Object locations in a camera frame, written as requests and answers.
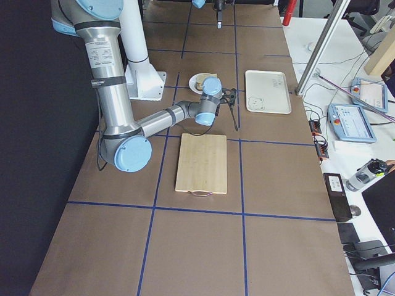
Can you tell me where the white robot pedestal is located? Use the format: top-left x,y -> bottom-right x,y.
119,0 -> 167,101

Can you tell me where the far blue teach pendant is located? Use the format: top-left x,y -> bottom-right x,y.
350,77 -> 388,113

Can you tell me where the near blue teach pendant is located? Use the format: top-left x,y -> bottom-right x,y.
328,104 -> 376,143

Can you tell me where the black monitor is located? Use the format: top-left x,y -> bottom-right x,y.
362,173 -> 395,251

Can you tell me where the cream bear tray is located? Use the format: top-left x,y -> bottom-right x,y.
245,70 -> 291,115

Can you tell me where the orange black connector strip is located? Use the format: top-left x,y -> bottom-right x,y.
309,119 -> 329,162

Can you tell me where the white round plate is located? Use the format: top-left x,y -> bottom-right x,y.
189,74 -> 202,94

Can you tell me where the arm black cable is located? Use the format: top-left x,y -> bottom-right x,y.
181,88 -> 240,136

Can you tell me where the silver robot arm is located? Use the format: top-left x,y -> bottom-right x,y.
191,0 -> 226,29
51,1 -> 223,173

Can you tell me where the blue teach pendant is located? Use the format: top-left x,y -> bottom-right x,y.
328,104 -> 376,143
350,77 -> 388,113

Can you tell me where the wooden cutting board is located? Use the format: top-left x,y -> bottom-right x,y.
175,133 -> 228,196

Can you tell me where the grey water bottle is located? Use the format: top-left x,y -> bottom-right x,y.
346,158 -> 388,192

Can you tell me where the black box with label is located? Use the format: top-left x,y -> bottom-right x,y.
323,173 -> 352,223

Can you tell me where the aluminium frame post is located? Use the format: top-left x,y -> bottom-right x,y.
296,0 -> 350,96

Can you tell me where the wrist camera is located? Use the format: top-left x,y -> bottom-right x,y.
220,88 -> 237,106

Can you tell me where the bread slice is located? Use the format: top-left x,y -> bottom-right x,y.
195,73 -> 217,84

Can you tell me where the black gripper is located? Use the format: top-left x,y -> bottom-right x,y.
213,0 -> 225,29

